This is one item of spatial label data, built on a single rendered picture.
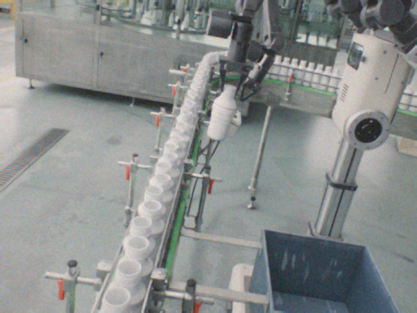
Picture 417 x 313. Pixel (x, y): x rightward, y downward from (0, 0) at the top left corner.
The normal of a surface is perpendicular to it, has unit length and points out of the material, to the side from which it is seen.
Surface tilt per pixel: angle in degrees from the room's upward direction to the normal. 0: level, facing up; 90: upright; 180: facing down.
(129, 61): 90
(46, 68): 90
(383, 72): 90
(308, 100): 90
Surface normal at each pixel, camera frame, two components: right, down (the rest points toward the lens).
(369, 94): -0.07, 0.51
